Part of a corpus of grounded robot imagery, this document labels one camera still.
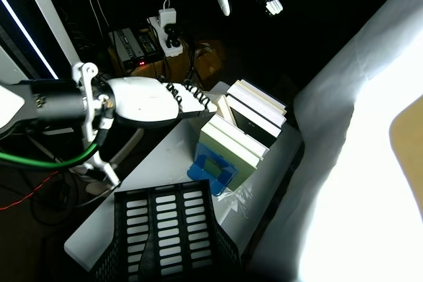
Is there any black power adapter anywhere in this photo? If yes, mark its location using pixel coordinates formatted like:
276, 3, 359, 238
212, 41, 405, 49
135, 29, 163, 64

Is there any silver electronic box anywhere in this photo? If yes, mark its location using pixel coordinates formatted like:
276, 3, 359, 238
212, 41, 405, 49
112, 28, 145, 69

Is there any white power strip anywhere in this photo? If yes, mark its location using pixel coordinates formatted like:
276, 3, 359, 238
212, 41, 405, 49
147, 14, 184, 57

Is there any white charger adapter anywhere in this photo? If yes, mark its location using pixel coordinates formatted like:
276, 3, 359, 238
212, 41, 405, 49
157, 0, 178, 27

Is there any blue plastic bookend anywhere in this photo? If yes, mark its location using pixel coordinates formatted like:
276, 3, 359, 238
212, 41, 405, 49
186, 143, 239, 197

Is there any black plastic file rack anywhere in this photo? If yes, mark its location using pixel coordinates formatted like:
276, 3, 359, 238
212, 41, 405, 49
92, 179, 244, 282

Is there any cream cover book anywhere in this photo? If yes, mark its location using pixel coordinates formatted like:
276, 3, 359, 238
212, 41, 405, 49
236, 79, 288, 113

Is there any pale green cover book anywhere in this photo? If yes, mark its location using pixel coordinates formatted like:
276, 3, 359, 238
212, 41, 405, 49
198, 122, 262, 192

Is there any black cover book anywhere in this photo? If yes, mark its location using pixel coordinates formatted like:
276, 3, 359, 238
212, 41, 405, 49
227, 96, 282, 149

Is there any white LED light strip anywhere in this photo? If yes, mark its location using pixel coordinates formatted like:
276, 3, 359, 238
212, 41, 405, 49
0, 0, 59, 81

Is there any white cloth backdrop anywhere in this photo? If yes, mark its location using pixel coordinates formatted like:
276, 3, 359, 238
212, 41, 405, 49
247, 0, 423, 282

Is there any tan wooden board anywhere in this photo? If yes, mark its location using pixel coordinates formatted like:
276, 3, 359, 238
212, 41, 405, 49
388, 96, 423, 219

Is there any green robot cable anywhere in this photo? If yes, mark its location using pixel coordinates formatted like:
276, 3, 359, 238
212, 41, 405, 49
0, 129, 110, 168

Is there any white frame post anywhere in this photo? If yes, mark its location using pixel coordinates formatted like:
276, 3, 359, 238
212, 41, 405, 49
15, 0, 82, 68

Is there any red cable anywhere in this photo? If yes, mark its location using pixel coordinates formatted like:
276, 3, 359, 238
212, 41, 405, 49
0, 169, 60, 211

